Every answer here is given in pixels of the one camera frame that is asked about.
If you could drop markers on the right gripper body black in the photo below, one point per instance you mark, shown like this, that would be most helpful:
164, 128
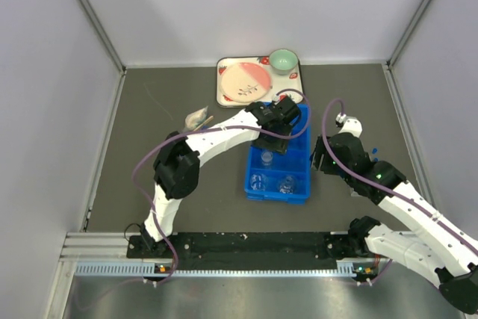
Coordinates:
328, 164

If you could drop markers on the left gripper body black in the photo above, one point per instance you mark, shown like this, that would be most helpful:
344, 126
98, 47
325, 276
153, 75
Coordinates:
273, 143

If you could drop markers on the small clear glass dish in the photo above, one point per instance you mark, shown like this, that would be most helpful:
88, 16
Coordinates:
266, 158

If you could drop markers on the blue plastic bin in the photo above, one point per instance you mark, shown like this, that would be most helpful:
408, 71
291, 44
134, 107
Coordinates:
296, 160

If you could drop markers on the clear glass flask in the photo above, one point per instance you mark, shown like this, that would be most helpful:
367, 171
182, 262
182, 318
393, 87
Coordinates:
288, 185

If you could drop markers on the clear test tube rack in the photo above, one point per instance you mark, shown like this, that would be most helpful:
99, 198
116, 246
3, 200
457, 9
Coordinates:
353, 193

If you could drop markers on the plastic bag with contents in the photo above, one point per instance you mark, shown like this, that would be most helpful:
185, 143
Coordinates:
195, 119

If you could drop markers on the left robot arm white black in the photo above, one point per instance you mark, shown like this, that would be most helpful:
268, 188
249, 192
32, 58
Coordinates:
180, 157

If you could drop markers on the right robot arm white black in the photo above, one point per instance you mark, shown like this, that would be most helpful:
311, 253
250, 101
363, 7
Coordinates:
435, 249

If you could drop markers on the wooden tweezers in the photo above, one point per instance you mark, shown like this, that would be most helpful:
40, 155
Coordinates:
204, 123

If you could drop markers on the pink cream plate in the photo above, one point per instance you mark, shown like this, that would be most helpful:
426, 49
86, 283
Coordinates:
244, 82

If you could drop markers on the strawberry pattern tray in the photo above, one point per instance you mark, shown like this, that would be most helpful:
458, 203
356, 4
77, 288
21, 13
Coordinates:
289, 84

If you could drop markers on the green ceramic bowl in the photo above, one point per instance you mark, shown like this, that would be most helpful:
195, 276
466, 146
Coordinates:
283, 61

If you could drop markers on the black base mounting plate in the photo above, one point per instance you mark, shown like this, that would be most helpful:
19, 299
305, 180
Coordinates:
264, 250

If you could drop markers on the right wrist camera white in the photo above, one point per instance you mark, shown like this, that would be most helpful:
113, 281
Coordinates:
348, 124

